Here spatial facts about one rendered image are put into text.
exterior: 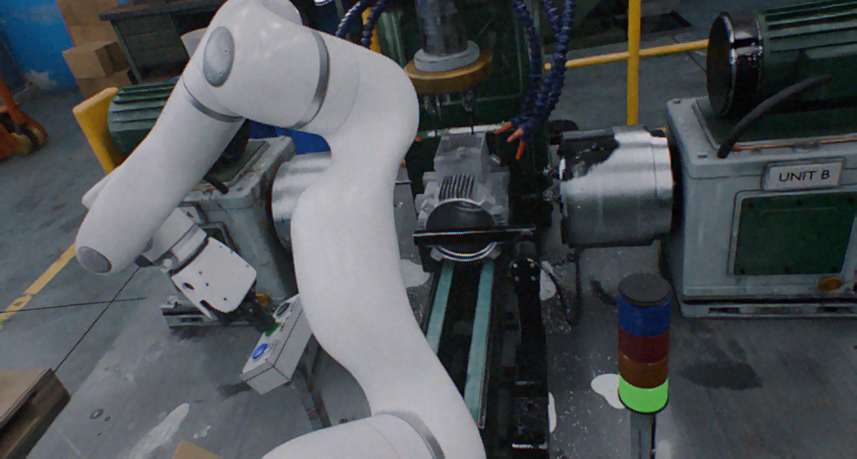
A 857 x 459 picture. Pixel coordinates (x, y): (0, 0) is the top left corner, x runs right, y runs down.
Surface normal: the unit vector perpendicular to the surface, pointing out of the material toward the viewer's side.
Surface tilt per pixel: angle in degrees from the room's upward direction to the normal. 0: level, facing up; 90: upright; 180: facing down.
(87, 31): 79
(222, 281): 61
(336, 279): 50
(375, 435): 34
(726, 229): 90
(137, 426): 0
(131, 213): 73
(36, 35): 90
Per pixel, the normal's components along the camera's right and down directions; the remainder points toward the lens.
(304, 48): 0.70, -0.24
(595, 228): -0.13, 0.67
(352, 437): 0.23, -0.96
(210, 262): 0.74, -0.47
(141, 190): 0.30, -0.04
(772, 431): -0.17, -0.84
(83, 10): -0.10, 0.41
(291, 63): 0.65, 0.13
